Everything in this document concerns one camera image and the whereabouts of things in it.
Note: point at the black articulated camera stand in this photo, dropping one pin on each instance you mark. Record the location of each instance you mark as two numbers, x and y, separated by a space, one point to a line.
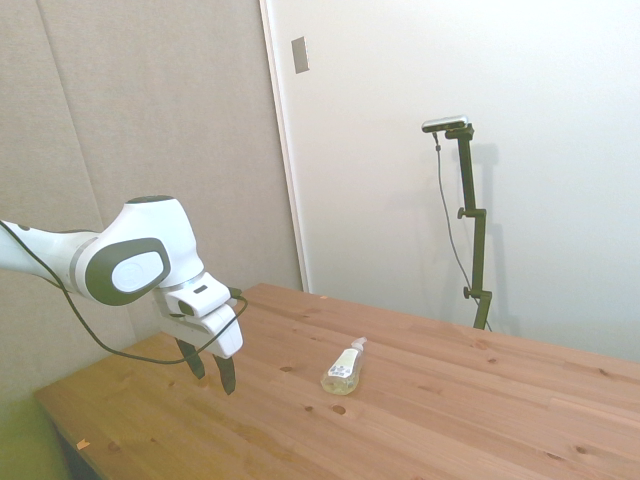
472 200

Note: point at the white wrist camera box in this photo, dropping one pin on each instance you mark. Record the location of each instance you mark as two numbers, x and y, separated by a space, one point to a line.
200 297

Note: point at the small orange tape piece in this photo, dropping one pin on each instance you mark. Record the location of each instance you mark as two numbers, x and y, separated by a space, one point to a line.
82 443

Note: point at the clear sanitizer pump bottle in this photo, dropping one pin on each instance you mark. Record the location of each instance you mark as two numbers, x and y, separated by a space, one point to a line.
342 372

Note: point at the silver exterior camera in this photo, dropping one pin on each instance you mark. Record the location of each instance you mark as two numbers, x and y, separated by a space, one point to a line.
445 124

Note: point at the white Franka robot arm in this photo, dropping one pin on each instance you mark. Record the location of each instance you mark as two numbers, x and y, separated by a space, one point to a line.
150 225

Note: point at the grey wall switch plate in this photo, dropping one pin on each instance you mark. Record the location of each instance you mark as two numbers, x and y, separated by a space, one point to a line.
300 55

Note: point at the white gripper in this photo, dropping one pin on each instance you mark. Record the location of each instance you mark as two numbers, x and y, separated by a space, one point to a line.
220 332

